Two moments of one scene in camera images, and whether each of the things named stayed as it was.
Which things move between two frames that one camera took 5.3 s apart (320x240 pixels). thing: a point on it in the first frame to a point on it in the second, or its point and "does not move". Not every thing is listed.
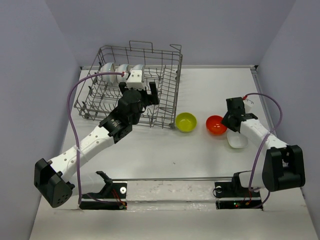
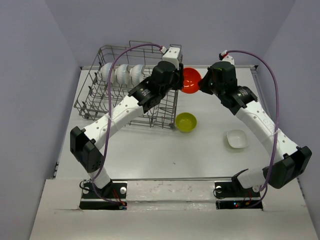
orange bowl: (214, 125) to (191, 77)
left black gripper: (149, 99) to (179, 75)
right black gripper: (225, 121) to (203, 82)
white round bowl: (108, 67) does not move
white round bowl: (121, 68) does not move
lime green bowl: (186, 122) does not move
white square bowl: (237, 140) does not move
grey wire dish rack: (136, 65) does not move
